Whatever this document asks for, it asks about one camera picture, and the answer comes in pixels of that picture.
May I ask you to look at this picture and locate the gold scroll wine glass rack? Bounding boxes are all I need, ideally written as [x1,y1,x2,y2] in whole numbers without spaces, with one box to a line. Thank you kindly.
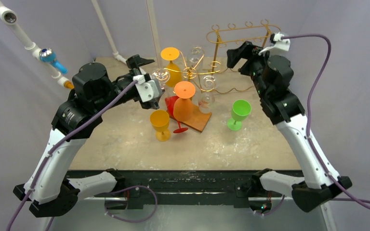
[162,48,222,133]

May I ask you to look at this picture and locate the gold rectangular wire rack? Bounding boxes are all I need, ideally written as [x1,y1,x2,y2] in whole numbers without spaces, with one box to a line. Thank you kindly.
[199,19,282,95]

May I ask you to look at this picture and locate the clear wine glass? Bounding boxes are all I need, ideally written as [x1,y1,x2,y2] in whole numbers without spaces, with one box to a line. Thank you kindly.
[151,68,171,92]
[186,45,204,73]
[198,75,217,114]

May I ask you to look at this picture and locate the green goblet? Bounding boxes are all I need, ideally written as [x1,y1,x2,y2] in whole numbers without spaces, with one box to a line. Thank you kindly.
[227,100,251,131]

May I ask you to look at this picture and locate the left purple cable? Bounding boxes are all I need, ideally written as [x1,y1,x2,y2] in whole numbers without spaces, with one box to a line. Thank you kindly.
[5,79,139,231]

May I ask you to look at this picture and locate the yellow goblet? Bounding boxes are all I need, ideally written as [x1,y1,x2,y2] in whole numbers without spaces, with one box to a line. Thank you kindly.
[150,110,171,141]
[160,47,182,88]

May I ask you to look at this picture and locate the orange goblet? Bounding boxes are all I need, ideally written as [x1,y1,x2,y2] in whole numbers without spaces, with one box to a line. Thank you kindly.
[173,81,196,122]

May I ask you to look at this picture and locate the purple cable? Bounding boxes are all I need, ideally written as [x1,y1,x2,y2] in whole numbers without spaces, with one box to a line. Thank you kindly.
[280,34,370,213]
[5,79,139,231]

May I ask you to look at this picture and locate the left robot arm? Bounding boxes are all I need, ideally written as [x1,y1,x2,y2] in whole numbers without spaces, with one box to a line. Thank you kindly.
[13,55,163,218]

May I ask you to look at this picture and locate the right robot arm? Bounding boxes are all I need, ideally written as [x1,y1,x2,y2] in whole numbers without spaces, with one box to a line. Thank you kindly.
[226,41,352,212]

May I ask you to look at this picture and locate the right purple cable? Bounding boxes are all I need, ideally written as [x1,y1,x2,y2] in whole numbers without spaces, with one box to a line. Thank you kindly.
[280,34,370,213]

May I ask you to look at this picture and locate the red goblet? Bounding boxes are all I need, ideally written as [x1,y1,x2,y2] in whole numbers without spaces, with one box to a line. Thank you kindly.
[164,95,189,134]

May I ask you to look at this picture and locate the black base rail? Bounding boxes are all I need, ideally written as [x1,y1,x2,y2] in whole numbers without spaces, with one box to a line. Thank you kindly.
[66,169,285,211]

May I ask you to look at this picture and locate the white PVC pipe assembly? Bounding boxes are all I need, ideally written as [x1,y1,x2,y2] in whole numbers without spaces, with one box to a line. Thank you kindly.
[0,0,147,93]

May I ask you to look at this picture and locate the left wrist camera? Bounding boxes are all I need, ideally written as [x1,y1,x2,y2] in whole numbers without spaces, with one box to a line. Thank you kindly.
[133,75,163,103]

